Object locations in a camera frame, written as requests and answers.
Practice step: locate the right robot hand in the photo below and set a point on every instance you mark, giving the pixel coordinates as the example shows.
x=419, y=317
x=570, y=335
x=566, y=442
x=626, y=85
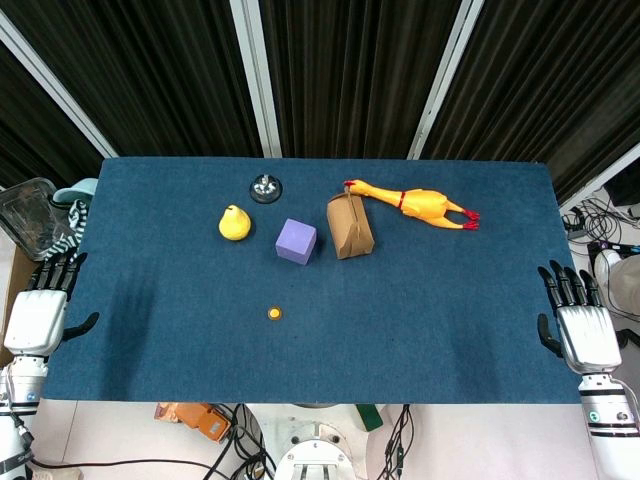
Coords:
x=587, y=335

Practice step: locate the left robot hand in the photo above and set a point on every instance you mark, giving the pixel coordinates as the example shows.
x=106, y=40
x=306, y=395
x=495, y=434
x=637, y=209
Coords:
x=35, y=320

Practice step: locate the small orange round disc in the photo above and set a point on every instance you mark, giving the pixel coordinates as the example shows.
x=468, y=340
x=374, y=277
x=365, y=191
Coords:
x=274, y=314

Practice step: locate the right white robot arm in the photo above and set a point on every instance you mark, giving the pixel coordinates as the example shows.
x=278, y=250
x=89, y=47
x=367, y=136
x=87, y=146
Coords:
x=607, y=420

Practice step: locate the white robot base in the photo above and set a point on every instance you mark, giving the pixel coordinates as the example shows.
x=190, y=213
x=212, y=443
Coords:
x=315, y=450

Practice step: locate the dark green rectangular block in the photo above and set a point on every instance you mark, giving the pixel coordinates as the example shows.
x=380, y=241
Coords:
x=369, y=417

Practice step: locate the striped cloth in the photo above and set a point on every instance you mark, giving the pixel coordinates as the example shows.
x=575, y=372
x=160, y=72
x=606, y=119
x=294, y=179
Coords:
x=70, y=230

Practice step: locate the clear plastic container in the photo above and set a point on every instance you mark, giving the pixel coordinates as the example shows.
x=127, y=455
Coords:
x=27, y=215

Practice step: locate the teal cap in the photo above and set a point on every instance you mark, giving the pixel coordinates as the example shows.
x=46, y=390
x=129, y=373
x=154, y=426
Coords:
x=75, y=192

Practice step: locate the black electronic device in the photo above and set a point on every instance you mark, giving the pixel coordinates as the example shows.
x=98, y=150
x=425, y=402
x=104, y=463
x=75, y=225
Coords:
x=625, y=187

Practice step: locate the orange device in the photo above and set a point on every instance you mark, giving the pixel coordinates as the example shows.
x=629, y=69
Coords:
x=200, y=420

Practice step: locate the yellow rubber chicken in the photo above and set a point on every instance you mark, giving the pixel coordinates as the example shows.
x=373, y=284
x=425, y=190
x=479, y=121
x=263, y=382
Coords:
x=420, y=202

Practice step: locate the yellow toy pear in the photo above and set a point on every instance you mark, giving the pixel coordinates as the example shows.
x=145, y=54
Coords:
x=234, y=224

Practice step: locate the brown paper box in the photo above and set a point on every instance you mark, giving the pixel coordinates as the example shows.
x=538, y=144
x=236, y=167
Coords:
x=350, y=227

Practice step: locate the purple foam cube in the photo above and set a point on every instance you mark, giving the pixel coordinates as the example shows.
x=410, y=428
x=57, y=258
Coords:
x=296, y=241

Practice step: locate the blue felt table mat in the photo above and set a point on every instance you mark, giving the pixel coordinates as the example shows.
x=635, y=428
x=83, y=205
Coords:
x=310, y=350

